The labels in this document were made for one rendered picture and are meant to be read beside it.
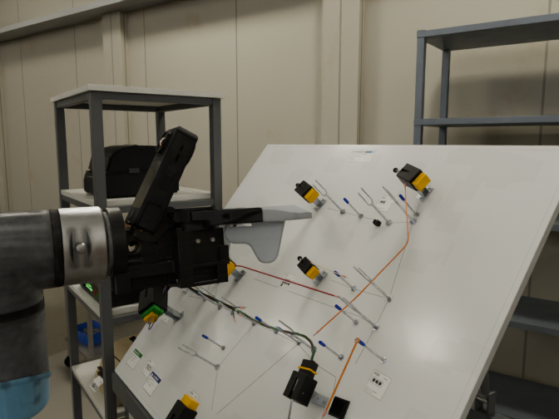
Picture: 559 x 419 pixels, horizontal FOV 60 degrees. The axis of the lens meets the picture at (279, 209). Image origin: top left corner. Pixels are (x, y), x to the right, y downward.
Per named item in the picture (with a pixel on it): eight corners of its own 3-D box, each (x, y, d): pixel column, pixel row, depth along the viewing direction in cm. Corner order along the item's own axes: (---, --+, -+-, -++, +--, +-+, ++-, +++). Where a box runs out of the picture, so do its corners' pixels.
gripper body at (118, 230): (210, 273, 58) (104, 288, 52) (205, 202, 58) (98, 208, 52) (235, 281, 51) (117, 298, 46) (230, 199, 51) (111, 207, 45)
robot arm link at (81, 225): (54, 209, 50) (61, 207, 43) (101, 206, 52) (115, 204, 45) (59, 281, 50) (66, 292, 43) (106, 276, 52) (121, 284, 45)
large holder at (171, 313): (185, 285, 173) (154, 264, 165) (185, 322, 159) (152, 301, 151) (171, 295, 175) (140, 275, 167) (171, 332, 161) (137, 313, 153)
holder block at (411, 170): (411, 176, 131) (394, 155, 126) (438, 190, 121) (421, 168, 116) (399, 189, 131) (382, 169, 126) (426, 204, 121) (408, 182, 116)
